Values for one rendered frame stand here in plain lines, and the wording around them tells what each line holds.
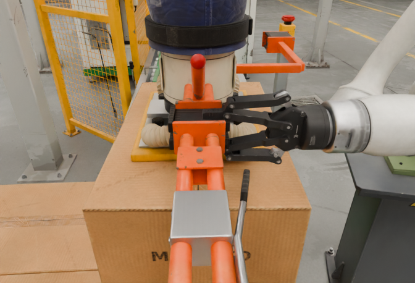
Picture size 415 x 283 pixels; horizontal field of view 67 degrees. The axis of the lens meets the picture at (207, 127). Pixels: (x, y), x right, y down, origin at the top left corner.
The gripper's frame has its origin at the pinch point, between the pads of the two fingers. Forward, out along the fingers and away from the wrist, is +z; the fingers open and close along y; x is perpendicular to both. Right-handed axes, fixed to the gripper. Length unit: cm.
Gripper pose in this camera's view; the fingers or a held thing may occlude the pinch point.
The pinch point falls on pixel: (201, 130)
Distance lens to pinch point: 51.7
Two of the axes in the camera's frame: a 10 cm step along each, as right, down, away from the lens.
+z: -10.0, 0.3, -0.5
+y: 0.0, 8.7, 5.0
